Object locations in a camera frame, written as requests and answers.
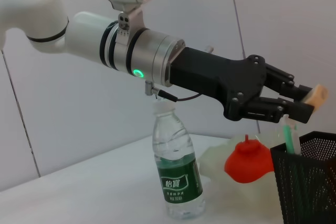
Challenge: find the clear glass fruit plate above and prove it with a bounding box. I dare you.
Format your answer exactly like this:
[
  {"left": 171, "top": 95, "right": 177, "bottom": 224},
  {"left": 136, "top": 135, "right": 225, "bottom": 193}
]
[{"left": 199, "top": 129, "right": 280, "bottom": 205}]

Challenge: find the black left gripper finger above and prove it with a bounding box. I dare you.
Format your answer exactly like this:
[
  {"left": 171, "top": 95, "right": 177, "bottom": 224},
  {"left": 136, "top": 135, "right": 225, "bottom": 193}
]
[{"left": 246, "top": 97, "right": 315, "bottom": 124}]

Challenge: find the green utility knife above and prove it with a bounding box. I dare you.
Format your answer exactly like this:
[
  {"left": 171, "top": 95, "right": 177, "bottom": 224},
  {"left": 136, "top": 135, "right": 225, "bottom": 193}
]
[{"left": 279, "top": 115, "right": 300, "bottom": 155}]

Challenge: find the red cone-shaped object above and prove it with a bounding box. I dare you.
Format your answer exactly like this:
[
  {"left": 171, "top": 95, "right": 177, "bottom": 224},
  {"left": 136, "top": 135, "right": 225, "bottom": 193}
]
[{"left": 224, "top": 134, "right": 275, "bottom": 184}]

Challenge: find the small beige eraser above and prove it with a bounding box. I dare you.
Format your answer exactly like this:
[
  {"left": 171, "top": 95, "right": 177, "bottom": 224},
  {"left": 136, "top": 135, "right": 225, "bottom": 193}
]
[{"left": 300, "top": 83, "right": 328, "bottom": 111}]

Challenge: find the black mesh pen holder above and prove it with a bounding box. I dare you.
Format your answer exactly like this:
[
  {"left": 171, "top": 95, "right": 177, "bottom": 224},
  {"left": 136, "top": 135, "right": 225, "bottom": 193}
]
[{"left": 270, "top": 131, "right": 336, "bottom": 224}]

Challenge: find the clear green-label water bottle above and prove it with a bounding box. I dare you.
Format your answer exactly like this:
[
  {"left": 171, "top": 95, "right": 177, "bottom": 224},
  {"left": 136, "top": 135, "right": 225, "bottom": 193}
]
[{"left": 152, "top": 99, "right": 206, "bottom": 221}]

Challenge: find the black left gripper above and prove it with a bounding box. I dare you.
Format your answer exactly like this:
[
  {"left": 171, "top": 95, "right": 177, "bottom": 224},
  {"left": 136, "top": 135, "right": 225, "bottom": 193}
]
[{"left": 169, "top": 47, "right": 313, "bottom": 122}]

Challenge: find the left gripper cable with connector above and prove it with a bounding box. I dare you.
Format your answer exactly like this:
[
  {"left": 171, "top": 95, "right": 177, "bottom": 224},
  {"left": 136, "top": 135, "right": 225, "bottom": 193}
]
[{"left": 145, "top": 80, "right": 203, "bottom": 102}]

